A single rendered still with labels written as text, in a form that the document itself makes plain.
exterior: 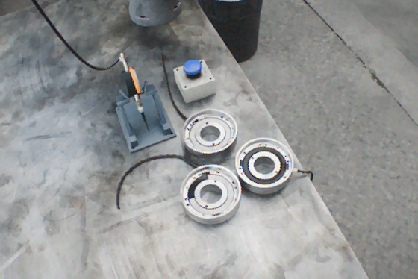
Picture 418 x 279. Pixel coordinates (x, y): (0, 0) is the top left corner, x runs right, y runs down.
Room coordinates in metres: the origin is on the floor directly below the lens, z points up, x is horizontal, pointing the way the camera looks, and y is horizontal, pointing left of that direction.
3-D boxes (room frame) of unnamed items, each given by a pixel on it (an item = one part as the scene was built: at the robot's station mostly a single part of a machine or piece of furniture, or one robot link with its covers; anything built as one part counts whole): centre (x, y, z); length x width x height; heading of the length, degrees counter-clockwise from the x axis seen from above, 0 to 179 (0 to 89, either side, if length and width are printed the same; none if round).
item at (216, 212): (0.32, 0.01, 0.82); 0.08 x 0.08 x 0.02
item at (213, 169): (0.32, 0.01, 0.82); 0.10 x 0.10 x 0.04
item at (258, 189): (0.36, -0.09, 0.82); 0.10 x 0.10 x 0.04
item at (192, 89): (0.60, 0.02, 0.82); 0.08 x 0.07 x 0.05; 15
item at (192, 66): (0.59, 0.02, 0.85); 0.04 x 0.04 x 0.05
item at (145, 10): (0.92, 0.11, 0.85); 0.15 x 0.15 x 0.10
